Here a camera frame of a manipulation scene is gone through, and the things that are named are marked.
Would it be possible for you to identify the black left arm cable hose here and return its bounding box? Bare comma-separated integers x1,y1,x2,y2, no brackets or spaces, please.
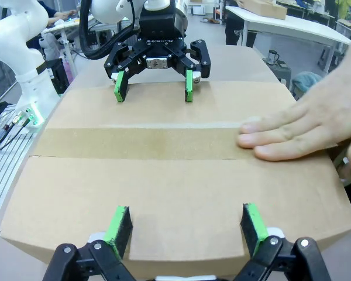
78,0,142,61

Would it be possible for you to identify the brown cardboard box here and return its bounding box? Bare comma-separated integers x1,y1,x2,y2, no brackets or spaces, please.
0,80,351,277

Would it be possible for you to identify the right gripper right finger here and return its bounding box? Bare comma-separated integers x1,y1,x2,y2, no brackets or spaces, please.
233,203,333,281

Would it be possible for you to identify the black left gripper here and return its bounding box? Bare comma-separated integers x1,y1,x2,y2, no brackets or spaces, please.
104,13,212,103

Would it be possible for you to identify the long cardboard box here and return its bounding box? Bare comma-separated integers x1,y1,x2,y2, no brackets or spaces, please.
242,0,288,20

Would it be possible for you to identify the teal blue cloth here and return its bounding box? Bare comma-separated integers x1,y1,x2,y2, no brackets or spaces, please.
291,72,323,99

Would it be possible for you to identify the person in black trousers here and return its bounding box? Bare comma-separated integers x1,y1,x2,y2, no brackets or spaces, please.
224,0,257,47

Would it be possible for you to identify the aluminium slotted base plate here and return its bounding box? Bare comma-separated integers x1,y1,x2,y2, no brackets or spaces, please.
0,102,40,235

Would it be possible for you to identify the thin black cable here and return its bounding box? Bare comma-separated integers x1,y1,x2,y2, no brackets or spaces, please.
0,116,33,160

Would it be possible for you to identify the small cardboard box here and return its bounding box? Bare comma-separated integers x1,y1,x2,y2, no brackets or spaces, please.
335,18,351,32

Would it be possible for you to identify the grey metal mug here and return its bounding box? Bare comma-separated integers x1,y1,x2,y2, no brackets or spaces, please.
267,49,280,66

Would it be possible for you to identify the white desk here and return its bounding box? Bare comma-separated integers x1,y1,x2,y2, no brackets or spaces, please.
225,5,351,55
42,16,96,83

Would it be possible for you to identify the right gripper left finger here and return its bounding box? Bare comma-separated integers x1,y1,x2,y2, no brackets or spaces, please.
42,205,136,281

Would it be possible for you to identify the person's right hand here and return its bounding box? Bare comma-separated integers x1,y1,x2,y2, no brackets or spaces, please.
236,30,351,183

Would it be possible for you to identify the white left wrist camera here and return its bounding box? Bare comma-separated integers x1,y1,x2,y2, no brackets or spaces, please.
145,0,168,10

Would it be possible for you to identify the seated person in blue sleeve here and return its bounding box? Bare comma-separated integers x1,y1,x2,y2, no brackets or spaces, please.
37,8,78,28

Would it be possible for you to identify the black control box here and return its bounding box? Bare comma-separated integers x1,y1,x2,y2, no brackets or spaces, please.
42,58,70,96

